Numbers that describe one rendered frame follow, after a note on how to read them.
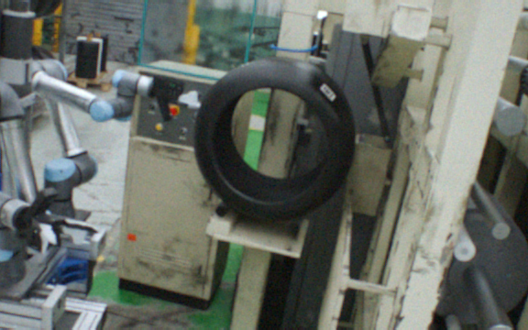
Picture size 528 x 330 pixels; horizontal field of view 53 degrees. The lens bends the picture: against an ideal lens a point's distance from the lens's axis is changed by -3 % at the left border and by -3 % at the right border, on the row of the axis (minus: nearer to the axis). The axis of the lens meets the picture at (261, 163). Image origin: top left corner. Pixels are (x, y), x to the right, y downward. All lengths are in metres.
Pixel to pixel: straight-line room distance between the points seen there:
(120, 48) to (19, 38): 9.79
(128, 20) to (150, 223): 8.86
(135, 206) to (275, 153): 0.95
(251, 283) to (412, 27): 1.50
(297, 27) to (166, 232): 1.32
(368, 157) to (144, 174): 1.22
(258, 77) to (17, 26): 0.80
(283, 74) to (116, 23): 9.88
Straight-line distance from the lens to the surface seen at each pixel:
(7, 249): 1.64
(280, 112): 2.30
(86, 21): 11.86
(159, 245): 3.00
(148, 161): 2.86
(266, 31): 11.19
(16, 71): 1.93
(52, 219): 1.47
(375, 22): 1.63
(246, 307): 2.65
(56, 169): 2.22
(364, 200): 2.30
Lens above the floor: 1.68
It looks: 17 degrees down
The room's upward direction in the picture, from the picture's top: 10 degrees clockwise
